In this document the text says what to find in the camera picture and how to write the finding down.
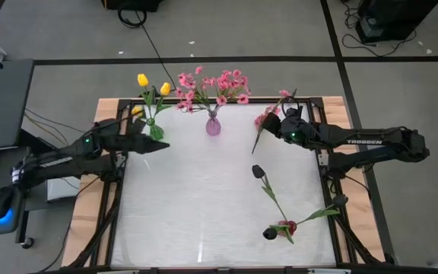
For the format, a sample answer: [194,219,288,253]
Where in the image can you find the purple glass vase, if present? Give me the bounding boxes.
[205,110,222,137]

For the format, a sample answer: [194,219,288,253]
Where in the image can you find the black floor cable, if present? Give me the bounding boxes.
[117,9,185,98]

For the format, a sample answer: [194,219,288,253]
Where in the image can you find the black tripod stand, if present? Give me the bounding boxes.
[89,86,398,274]

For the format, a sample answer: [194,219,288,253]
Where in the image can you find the pink artificial flower bunch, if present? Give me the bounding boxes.
[175,65,216,119]
[203,68,252,119]
[252,89,294,155]

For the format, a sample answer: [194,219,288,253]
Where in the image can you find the black floor tape strip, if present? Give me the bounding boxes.
[319,0,397,263]
[32,56,438,65]

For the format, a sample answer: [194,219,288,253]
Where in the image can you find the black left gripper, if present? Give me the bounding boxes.
[103,131,170,154]

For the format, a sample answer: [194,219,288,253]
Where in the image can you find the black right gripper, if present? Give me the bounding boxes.
[262,113,317,148]

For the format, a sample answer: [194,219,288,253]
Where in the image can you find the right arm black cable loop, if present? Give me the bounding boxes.
[281,96,304,119]

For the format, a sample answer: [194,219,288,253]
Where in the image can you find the white flat box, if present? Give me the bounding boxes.
[46,177,83,202]

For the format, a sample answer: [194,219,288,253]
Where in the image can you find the red glass vase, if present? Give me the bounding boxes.
[278,219,298,236]

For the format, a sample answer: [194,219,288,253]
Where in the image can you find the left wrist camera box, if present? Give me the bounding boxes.
[132,118,148,135]

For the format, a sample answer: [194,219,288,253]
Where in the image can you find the black cable bundle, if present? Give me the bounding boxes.
[66,197,119,269]
[325,178,379,266]

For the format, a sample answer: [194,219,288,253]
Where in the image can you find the green glass vase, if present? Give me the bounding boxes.
[145,116,166,142]

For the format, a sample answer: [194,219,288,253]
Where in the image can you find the white glossy table sheet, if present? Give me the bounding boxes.
[110,102,337,268]

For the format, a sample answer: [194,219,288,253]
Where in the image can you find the black computer mouse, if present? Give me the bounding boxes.
[0,186,14,225]

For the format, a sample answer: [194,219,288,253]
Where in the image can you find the dark grey desk panel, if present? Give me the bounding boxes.
[0,59,34,150]

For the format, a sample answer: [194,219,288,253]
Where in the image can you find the black floor equipment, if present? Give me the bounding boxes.
[354,0,438,45]

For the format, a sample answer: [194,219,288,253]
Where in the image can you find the black case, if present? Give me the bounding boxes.
[100,0,163,12]

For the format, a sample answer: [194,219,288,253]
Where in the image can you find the yellow artificial tulip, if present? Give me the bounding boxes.
[136,72,157,123]
[131,105,152,125]
[152,81,173,123]

